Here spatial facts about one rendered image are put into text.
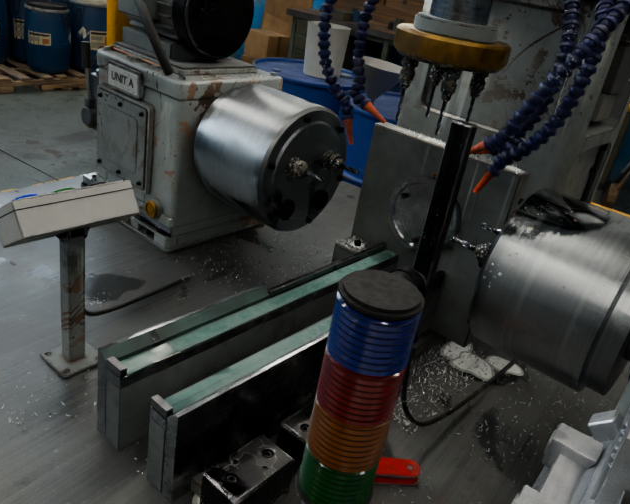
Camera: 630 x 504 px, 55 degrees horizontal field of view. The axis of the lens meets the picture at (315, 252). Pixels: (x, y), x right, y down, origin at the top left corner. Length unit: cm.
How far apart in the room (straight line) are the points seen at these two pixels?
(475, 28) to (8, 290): 88
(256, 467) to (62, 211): 41
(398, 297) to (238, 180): 74
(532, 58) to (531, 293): 48
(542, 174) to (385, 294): 79
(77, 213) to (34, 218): 6
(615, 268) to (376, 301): 48
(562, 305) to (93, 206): 63
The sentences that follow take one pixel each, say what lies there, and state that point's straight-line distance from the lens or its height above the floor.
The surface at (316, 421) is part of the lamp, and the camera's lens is 47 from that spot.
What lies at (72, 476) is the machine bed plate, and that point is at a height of 80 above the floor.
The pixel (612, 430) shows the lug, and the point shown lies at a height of 108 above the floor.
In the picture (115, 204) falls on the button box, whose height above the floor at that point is 106.
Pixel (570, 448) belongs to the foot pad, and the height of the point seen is 107.
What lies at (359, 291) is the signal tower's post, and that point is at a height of 122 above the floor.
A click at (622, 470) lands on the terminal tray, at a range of 52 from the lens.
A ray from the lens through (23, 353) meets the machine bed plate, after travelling 104.
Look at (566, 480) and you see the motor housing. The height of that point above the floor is 106.
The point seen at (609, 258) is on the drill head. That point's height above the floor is 114.
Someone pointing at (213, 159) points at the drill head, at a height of 104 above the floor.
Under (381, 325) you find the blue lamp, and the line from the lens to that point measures 40.
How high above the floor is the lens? 142
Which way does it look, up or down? 26 degrees down
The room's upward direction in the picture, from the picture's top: 10 degrees clockwise
